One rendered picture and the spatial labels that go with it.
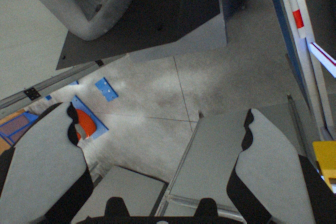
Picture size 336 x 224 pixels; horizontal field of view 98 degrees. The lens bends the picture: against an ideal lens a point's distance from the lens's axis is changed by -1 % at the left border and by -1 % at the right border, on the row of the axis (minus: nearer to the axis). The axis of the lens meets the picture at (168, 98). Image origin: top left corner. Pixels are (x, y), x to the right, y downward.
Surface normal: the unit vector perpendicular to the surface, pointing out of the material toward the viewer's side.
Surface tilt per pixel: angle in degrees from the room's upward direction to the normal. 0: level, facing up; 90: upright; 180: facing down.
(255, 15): 0
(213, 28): 0
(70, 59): 47
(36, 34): 90
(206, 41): 0
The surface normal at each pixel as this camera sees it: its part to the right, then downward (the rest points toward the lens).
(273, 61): -0.43, 0.53
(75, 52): -0.50, -0.25
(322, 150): -0.51, -0.81
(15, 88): 0.74, -0.25
